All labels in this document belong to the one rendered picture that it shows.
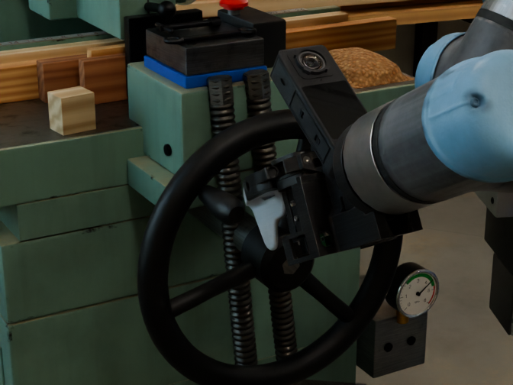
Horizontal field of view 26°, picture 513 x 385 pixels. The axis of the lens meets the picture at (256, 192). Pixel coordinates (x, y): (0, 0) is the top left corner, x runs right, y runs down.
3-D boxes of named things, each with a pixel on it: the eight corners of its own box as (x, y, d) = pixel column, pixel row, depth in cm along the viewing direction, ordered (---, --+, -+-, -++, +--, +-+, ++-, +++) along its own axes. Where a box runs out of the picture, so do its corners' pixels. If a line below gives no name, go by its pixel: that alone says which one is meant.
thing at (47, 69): (45, 103, 123) (42, 63, 122) (38, 98, 125) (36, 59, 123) (227, 77, 134) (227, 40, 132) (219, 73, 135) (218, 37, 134)
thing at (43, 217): (19, 242, 112) (16, 205, 111) (-38, 179, 129) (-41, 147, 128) (350, 176, 130) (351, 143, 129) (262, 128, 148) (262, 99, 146)
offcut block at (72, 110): (62, 136, 112) (60, 98, 111) (49, 128, 115) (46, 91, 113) (96, 129, 114) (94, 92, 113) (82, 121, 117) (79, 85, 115)
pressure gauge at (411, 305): (395, 337, 133) (398, 276, 130) (377, 324, 136) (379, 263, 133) (437, 325, 136) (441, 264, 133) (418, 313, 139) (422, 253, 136)
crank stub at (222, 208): (255, 211, 95) (237, 234, 95) (224, 190, 100) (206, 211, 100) (237, 195, 94) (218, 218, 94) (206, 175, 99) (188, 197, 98)
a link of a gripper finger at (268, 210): (236, 261, 95) (283, 244, 87) (219, 195, 96) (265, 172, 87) (267, 254, 96) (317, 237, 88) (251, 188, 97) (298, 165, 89)
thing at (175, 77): (185, 89, 106) (184, 32, 104) (140, 64, 115) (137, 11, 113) (302, 72, 112) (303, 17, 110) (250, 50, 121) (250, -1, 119)
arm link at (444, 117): (592, 177, 65) (473, 166, 62) (481, 211, 75) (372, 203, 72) (582, 50, 67) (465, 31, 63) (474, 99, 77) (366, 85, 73)
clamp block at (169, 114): (179, 183, 108) (176, 94, 105) (125, 144, 119) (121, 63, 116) (308, 159, 115) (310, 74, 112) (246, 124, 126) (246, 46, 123)
